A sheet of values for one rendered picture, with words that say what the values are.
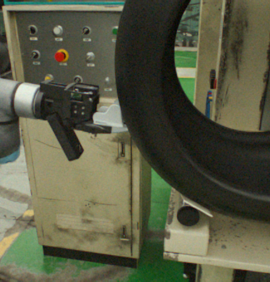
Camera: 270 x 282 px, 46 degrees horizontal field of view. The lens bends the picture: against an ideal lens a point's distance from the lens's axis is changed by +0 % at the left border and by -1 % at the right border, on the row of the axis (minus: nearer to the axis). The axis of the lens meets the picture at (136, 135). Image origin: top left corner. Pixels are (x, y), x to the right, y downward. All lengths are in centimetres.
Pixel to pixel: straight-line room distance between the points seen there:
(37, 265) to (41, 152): 65
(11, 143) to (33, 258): 123
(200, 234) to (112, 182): 86
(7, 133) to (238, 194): 50
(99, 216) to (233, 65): 101
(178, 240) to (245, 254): 15
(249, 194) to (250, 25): 47
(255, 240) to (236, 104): 37
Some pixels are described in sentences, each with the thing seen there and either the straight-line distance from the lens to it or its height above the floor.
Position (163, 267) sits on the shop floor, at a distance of 181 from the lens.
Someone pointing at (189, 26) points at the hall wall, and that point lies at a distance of 975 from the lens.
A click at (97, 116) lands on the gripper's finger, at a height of 107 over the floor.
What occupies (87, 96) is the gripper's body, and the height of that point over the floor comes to 112.
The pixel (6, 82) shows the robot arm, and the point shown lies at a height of 113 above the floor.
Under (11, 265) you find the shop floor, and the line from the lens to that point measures 193.
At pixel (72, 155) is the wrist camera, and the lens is 71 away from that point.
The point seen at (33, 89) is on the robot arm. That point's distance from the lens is 70.
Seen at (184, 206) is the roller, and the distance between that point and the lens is 64.
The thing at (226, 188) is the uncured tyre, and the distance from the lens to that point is 57.
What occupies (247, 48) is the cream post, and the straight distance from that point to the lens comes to 90.
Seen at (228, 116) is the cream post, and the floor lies 99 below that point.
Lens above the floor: 129
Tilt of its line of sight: 23 degrees down
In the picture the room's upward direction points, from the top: straight up
